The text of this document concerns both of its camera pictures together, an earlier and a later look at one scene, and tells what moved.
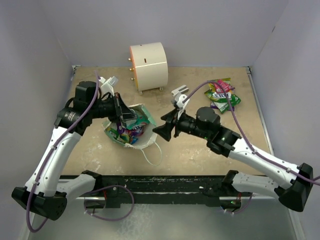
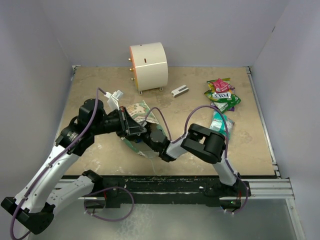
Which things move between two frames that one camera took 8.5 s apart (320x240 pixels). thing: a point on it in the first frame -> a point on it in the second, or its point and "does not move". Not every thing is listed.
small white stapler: x=181 y=90 does not move
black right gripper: x=165 y=130 -> x=138 y=136
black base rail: x=195 y=190 does not move
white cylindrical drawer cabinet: x=150 y=66 does not move
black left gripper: x=126 y=114 -> x=128 y=125
